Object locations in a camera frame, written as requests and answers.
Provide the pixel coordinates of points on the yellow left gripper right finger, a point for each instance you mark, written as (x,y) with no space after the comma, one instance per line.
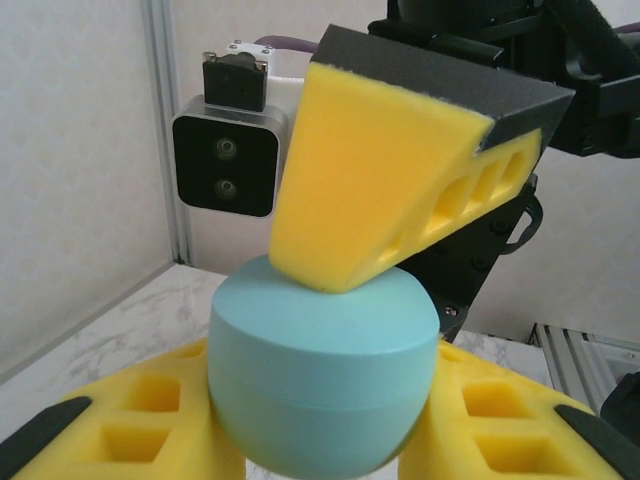
(500,430)

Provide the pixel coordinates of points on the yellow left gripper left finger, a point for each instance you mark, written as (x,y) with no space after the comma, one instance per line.
(125,425)

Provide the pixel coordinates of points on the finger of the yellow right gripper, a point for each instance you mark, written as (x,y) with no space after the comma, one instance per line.
(375,175)

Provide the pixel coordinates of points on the teal earbud charging case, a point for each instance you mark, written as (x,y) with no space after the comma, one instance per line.
(320,390)

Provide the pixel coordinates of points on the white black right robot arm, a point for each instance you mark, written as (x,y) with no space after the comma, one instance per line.
(625,400)

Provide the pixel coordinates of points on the slotted aluminium table rail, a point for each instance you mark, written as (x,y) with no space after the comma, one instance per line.
(565,360)

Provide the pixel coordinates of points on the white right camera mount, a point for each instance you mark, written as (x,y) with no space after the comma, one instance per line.
(287,87)

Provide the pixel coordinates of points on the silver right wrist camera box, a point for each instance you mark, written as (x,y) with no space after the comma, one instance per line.
(225,170)

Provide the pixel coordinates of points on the aluminium frame post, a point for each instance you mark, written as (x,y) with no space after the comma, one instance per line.
(170,150)

